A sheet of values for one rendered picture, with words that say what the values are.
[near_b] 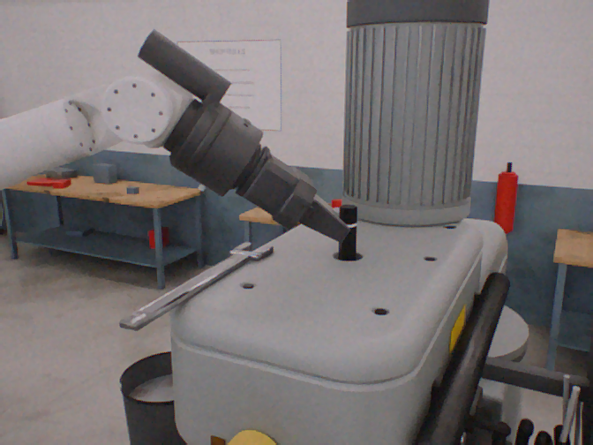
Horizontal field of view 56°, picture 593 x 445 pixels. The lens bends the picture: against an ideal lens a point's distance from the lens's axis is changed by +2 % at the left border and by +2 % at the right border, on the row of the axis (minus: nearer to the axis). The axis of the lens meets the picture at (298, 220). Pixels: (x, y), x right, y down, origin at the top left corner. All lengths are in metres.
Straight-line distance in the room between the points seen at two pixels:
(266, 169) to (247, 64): 5.02
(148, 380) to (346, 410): 2.74
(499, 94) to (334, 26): 1.54
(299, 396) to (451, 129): 0.45
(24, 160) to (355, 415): 0.42
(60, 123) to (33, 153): 0.04
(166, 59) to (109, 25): 6.05
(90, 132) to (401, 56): 0.41
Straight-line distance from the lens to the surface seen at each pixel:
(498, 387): 1.17
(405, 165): 0.80
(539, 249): 5.00
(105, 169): 6.45
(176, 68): 0.61
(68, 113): 0.64
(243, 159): 0.59
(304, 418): 0.51
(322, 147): 5.29
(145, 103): 0.57
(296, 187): 0.59
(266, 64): 5.50
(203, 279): 0.59
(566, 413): 0.98
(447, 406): 0.56
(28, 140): 0.65
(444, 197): 0.82
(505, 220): 4.82
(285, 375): 0.50
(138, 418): 2.89
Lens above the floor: 2.11
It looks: 15 degrees down
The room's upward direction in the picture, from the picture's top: straight up
